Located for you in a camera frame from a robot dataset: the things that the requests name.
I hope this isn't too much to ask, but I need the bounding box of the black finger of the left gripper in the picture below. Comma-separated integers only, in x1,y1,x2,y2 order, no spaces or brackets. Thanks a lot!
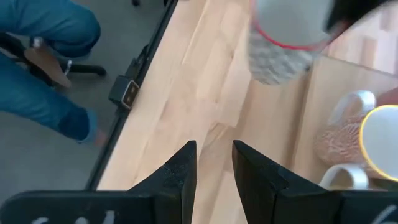
323,0,398,32

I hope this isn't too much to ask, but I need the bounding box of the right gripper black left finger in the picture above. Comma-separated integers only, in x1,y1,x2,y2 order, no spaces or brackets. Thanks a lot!
0,139,198,224

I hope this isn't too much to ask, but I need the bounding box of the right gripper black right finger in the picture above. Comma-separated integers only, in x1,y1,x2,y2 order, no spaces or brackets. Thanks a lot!
231,139,398,224

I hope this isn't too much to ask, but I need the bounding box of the grey diamond mug red rim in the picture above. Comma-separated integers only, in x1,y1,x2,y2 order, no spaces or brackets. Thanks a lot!
247,0,343,85

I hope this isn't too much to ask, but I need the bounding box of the white mug red swirl pattern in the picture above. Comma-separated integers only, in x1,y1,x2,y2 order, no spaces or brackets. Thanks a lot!
312,90,379,170

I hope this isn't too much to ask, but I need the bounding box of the white mug yellow dot pattern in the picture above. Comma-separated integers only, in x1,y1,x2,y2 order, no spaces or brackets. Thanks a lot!
318,104,398,190

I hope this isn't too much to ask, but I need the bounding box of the wooden shelf with black legs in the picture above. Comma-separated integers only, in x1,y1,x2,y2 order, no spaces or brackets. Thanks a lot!
290,54,398,191

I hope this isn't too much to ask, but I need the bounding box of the person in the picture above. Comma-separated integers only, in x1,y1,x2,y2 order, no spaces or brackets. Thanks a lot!
0,0,108,147

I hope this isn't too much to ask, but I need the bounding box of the black aluminium table frame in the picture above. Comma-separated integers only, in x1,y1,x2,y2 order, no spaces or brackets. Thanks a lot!
84,0,180,191

